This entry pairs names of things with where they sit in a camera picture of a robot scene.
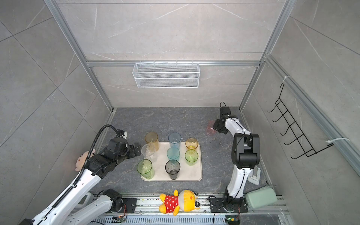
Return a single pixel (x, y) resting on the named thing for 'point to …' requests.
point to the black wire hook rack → (280, 106)
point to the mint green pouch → (260, 197)
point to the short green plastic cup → (191, 156)
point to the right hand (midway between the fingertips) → (219, 127)
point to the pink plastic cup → (210, 131)
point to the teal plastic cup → (173, 153)
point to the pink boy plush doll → (81, 159)
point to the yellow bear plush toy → (186, 201)
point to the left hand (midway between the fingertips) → (135, 145)
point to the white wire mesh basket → (166, 75)
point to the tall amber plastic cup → (152, 138)
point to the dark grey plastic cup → (172, 167)
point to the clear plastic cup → (148, 151)
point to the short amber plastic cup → (191, 143)
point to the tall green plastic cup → (144, 167)
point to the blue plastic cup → (174, 139)
